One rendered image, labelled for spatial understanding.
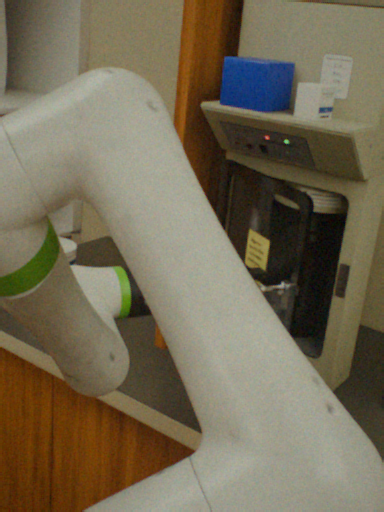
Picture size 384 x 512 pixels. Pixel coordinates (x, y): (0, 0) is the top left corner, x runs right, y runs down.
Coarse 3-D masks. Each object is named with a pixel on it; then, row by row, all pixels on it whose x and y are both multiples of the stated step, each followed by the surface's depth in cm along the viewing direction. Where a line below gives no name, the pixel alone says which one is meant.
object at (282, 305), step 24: (240, 168) 135; (240, 192) 135; (264, 192) 128; (288, 192) 121; (240, 216) 136; (264, 216) 128; (288, 216) 121; (240, 240) 137; (288, 240) 122; (288, 264) 122; (288, 288) 123; (288, 312) 123
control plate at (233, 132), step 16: (224, 128) 131; (240, 128) 128; (256, 128) 125; (240, 144) 133; (256, 144) 130; (272, 144) 127; (288, 144) 124; (304, 144) 121; (288, 160) 129; (304, 160) 126
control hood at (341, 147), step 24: (216, 120) 130; (240, 120) 125; (264, 120) 121; (288, 120) 118; (336, 120) 122; (312, 144) 120; (336, 144) 116; (360, 144) 116; (312, 168) 127; (336, 168) 123; (360, 168) 119
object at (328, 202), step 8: (288, 184) 139; (296, 184) 137; (304, 192) 135; (312, 192) 134; (320, 192) 134; (328, 192) 134; (320, 200) 134; (328, 200) 134; (336, 200) 134; (344, 200) 135; (320, 208) 134; (328, 208) 134; (336, 208) 134; (344, 208) 135
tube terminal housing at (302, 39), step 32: (256, 0) 129; (288, 0) 125; (256, 32) 131; (288, 32) 127; (320, 32) 123; (352, 32) 119; (320, 64) 124; (352, 96) 122; (256, 160) 137; (352, 192) 126; (352, 224) 128; (352, 256) 129; (352, 288) 133; (352, 320) 139; (352, 352) 145
